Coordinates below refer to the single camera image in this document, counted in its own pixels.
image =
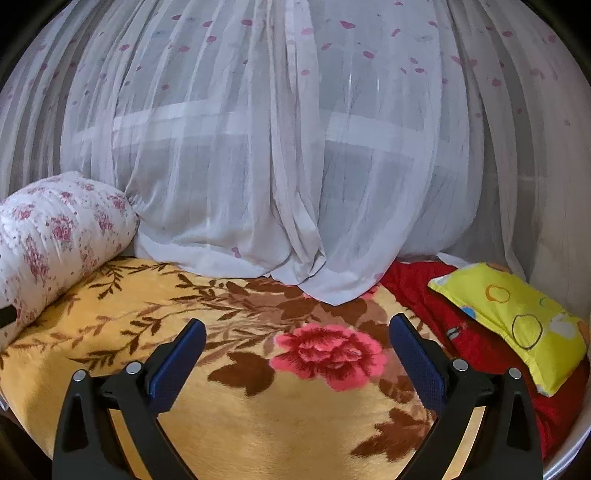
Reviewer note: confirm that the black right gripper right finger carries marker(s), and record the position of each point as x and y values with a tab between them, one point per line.
507	444

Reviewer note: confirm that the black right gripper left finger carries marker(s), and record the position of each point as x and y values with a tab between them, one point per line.
87	445

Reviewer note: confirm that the red cloth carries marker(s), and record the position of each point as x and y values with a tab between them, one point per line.
464	337

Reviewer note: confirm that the yellow patterned pillow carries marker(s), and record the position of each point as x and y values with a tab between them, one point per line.
548	339

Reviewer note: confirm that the yellow floral fleece blanket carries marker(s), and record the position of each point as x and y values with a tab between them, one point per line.
287	387

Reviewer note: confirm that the floral pink white pillow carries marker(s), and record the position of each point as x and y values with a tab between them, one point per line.
54	232

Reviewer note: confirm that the sheer white curtain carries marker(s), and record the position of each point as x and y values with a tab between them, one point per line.
318	141

